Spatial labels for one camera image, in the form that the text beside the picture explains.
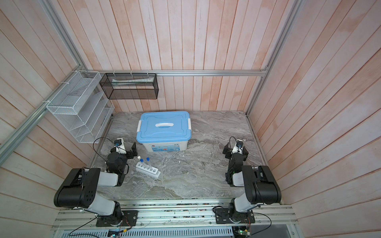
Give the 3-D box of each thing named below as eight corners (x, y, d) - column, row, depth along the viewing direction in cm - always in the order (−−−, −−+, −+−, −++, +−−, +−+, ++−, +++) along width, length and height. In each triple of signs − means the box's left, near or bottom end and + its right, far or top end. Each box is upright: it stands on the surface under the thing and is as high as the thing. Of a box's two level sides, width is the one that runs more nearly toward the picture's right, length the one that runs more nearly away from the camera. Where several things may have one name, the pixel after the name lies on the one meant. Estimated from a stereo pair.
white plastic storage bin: (144, 154, 100) (140, 145, 91) (145, 151, 101) (141, 142, 92) (187, 153, 100) (187, 144, 91) (187, 150, 101) (187, 141, 93)
